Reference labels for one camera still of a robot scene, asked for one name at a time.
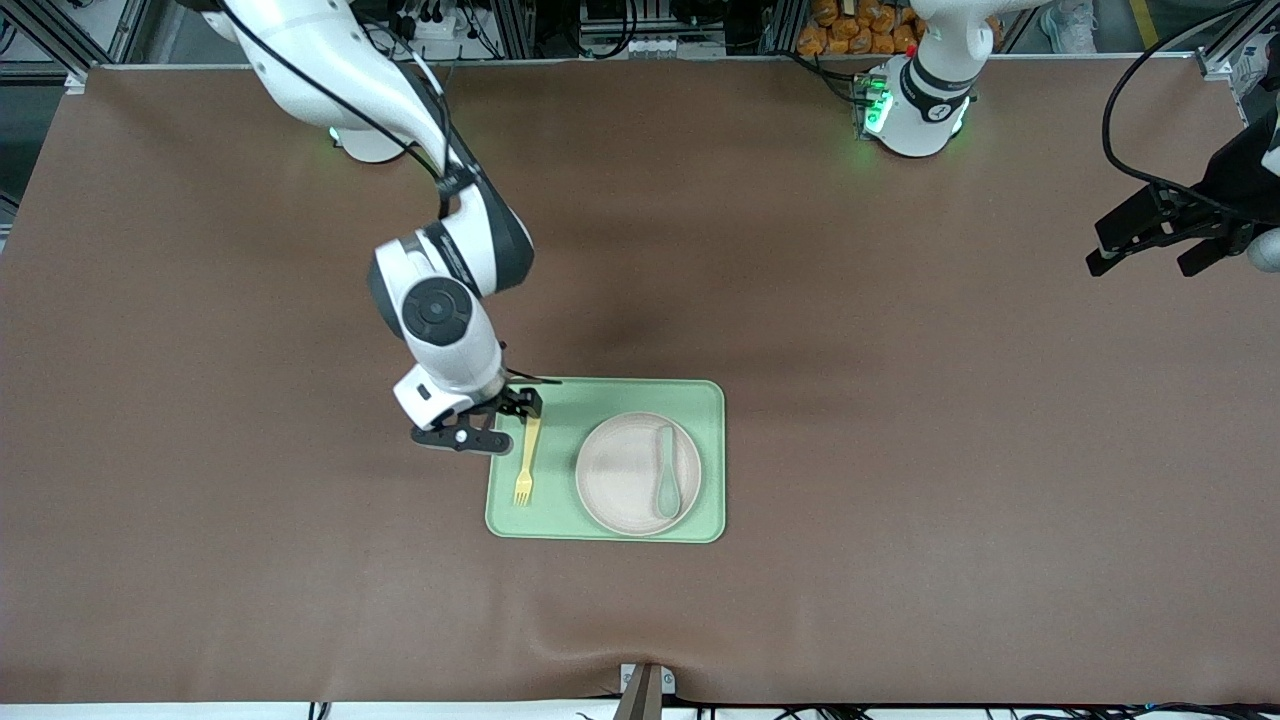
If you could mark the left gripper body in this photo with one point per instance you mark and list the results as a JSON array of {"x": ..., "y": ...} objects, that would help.
[{"x": 1232, "y": 192}]

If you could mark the brown table mat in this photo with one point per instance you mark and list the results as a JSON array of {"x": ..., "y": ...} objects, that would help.
[{"x": 300, "y": 550}]

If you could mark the orange packaged goods pile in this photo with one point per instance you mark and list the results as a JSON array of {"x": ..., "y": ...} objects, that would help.
[{"x": 860, "y": 30}]

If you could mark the yellow plastic fork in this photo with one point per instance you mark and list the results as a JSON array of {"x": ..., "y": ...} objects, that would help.
[{"x": 527, "y": 460}]

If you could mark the white terminal strip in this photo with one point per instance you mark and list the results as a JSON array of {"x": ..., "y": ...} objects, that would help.
[{"x": 650, "y": 47}]

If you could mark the round pale pink plate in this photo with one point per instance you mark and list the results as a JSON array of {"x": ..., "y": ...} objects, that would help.
[{"x": 620, "y": 475}]

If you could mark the grey-green plastic spoon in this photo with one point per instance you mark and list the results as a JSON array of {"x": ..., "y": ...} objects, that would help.
[{"x": 668, "y": 495}]

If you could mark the aluminium frame post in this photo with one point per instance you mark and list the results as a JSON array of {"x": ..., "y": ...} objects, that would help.
[
  {"x": 70, "y": 35},
  {"x": 1235, "y": 60}
]

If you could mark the light green rectangular tray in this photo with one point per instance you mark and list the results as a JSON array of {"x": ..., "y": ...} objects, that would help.
[{"x": 558, "y": 470}]

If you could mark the metal table edge clamp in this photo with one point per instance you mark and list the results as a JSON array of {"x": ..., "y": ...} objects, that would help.
[{"x": 645, "y": 695}]

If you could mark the white power strip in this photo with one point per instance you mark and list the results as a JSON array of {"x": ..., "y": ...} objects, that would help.
[{"x": 430, "y": 25}]

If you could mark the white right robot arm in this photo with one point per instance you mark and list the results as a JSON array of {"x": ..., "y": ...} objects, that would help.
[{"x": 300, "y": 50}]

